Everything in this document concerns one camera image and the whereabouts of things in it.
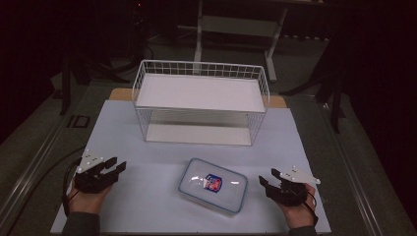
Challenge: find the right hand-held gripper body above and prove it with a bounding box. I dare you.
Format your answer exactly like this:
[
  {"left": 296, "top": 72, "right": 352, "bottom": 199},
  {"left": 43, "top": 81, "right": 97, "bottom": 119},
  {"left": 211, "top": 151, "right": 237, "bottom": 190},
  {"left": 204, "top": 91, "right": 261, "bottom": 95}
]
[{"left": 265, "top": 165, "right": 322, "bottom": 207}]

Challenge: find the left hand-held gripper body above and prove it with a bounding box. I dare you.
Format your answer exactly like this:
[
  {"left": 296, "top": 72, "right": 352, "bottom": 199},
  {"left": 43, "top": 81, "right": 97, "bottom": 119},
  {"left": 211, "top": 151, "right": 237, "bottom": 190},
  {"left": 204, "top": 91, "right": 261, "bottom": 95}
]
[{"left": 73, "top": 148, "right": 120, "bottom": 195}]

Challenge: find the white wire shelf rack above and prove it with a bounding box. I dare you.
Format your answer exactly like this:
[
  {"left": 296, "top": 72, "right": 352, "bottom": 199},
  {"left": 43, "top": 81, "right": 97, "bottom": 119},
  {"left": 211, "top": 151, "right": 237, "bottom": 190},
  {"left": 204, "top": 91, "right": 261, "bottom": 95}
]
[{"left": 131, "top": 59, "right": 271, "bottom": 148}]

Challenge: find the person's right hand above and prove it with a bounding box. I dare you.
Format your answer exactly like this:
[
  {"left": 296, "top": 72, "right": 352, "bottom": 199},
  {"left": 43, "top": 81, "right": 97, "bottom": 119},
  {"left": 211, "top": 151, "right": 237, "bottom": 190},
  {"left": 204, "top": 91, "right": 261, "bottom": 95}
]
[{"left": 277, "top": 183, "right": 318, "bottom": 230}]

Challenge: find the person's left hand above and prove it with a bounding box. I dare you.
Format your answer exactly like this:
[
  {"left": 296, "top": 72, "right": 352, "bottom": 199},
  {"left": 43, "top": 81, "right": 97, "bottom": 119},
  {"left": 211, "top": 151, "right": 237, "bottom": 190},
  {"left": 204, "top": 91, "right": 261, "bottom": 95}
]
[{"left": 67, "top": 183, "right": 113, "bottom": 216}]

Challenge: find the white table cover sheet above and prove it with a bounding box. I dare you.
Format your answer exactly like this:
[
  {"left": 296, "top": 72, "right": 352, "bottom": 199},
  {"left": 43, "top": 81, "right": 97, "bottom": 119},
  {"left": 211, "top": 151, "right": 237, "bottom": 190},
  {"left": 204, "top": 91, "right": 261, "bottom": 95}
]
[{"left": 50, "top": 99, "right": 332, "bottom": 235}]

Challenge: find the dark floor socket plate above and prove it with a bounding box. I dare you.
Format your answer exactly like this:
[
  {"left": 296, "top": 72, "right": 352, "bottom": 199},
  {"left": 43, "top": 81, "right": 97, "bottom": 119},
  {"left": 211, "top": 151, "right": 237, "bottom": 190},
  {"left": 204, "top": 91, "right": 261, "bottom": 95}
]
[{"left": 67, "top": 114, "right": 91, "bottom": 130}]

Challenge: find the black metal stand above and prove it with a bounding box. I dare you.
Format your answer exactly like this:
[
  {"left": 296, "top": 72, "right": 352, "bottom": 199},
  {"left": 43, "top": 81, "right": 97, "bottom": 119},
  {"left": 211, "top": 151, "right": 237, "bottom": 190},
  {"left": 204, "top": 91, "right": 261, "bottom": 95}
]
[
  {"left": 279, "top": 58, "right": 347, "bottom": 134},
  {"left": 58, "top": 52, "right": 132, "bottom": 116}
]

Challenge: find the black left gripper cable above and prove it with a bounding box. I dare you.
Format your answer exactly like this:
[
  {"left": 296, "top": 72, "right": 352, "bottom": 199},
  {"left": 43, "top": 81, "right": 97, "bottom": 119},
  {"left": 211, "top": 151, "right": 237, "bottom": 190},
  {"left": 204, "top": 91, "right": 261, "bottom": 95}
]
[{"left": 61, "top": 156, "right": 83, "bottom": 218}]

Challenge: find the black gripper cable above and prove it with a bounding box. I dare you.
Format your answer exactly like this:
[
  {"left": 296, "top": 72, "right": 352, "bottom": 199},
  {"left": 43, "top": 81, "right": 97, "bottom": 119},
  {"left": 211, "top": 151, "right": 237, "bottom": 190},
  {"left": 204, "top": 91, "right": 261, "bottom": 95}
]
[
  {"left": 303, "top": 190, "right": 320, "bottom": 227},
  {"left": 61, "top": 156, "right": 83, "bottom": 218}
]

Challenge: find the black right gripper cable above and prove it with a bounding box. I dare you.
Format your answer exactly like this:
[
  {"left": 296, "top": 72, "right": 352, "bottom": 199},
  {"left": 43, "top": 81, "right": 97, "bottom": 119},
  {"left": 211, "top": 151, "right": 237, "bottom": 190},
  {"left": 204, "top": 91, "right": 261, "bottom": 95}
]
[{"left": 303, "top": 190, "right": 320, "bottom": 227}]

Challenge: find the black floor cable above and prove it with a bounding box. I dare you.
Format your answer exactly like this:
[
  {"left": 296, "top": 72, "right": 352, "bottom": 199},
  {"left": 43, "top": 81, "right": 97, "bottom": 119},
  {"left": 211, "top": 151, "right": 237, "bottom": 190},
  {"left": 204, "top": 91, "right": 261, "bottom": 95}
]
[{"left": 6, "top": 146, "right": 87, "bottom": 236}]

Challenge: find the metal floor rail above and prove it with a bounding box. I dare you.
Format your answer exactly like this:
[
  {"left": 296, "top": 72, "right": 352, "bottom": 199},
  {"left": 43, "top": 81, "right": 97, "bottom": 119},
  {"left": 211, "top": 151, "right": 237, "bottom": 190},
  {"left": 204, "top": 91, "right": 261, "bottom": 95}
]
[
  {"left": 0, "top": 112, "right": 72, "bottom": 227},
  {"left": 321, "top": 102, "right": 387, "bottom": 236}
]

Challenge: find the white metal desk frame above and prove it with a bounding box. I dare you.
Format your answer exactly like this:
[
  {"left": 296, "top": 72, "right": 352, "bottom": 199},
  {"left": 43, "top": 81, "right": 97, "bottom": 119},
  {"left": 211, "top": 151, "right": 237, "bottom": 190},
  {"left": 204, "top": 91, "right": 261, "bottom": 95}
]
[{"left": 193, "top": 0, "right": 290, "bottom": 83}]

